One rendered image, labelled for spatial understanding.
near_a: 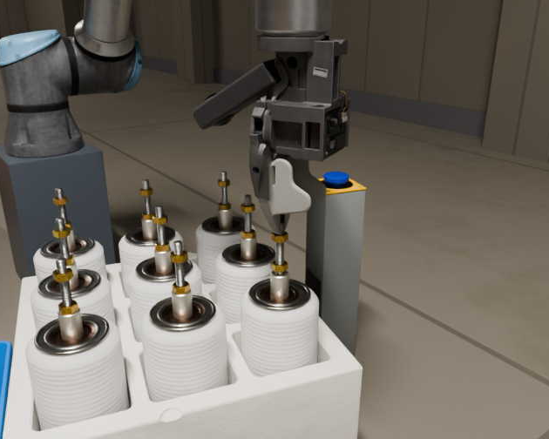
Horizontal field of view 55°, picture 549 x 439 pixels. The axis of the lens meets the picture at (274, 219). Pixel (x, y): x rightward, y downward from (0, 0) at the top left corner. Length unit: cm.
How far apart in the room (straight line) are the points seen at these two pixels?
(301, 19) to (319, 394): 41
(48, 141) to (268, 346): 68
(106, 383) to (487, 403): 59
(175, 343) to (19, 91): 70
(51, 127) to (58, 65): 12
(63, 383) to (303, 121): 35
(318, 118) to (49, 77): 73
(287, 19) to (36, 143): 73
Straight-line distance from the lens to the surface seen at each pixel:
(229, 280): 72
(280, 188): 57
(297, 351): 64
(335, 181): 83
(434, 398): 92
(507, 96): 246
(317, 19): 53
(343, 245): 86
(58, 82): 116
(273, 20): 52
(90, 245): 82
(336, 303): 90
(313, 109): 52
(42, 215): 116
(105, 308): 71
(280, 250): 62
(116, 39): 113
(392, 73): 309
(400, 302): 116
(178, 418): 60
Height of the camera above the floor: 57
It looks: 22 degrees down
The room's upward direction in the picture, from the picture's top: straight up
